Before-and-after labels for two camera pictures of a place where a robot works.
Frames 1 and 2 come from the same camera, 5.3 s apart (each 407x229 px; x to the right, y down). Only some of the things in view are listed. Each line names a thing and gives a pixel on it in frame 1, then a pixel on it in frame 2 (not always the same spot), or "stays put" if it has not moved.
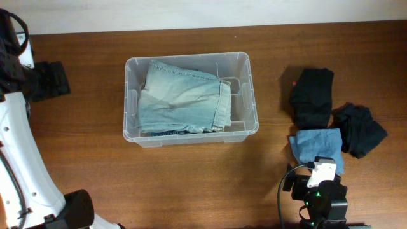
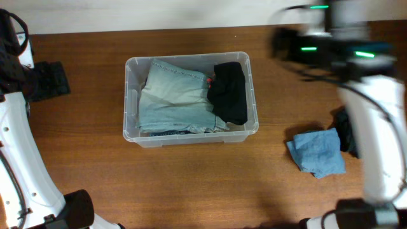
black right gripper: (299, 181) to (297, 39)
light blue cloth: (308, 144) stays put
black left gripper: (53, 84) stays put
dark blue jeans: (172, 132) stays put
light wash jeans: (177, 101) stays put
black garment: (311, 98) to (227, 93)
